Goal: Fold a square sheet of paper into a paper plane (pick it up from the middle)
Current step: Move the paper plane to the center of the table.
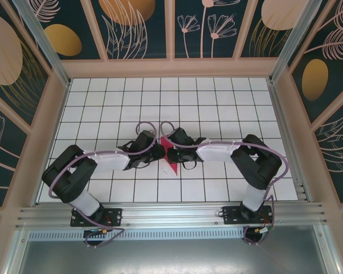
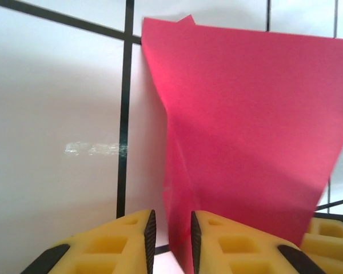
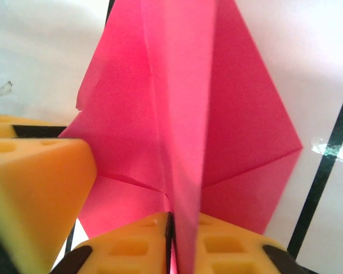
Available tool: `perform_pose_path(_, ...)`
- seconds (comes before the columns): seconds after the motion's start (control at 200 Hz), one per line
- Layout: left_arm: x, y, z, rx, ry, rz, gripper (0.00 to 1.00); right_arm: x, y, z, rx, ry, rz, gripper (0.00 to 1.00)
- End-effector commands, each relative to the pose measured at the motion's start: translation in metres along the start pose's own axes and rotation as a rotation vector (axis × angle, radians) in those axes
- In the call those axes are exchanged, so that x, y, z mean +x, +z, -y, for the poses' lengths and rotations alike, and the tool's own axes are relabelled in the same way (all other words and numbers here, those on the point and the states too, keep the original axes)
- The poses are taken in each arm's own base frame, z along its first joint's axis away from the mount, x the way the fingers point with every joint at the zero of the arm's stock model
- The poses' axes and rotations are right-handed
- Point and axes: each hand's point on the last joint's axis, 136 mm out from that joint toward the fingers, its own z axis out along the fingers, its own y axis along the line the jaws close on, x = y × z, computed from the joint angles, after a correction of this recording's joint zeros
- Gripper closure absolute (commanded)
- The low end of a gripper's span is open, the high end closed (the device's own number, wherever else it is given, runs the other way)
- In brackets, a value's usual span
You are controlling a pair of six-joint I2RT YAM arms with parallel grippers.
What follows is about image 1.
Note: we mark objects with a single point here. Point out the pink paper sheet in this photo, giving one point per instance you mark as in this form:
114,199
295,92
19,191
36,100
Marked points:
174,168

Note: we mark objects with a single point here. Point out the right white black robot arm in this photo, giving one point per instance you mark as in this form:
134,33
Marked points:
214,151

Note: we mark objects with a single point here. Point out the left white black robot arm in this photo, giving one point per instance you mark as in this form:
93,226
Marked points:
111,161

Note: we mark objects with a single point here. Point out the grey metal sheet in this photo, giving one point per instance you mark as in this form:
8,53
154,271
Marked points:
171,257

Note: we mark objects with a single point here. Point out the long aluminium mounting rail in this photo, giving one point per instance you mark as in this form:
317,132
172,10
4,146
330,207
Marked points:
171,214

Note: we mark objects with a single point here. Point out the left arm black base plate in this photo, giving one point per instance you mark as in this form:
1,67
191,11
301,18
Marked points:
115,215

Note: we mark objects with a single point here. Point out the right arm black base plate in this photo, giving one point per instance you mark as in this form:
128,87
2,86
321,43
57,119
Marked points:
230,215

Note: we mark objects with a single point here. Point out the aluminium side rail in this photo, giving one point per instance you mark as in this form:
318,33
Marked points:
286,137

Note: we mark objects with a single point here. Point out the aluminium frame post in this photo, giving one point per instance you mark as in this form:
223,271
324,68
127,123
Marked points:
291,37
45,48

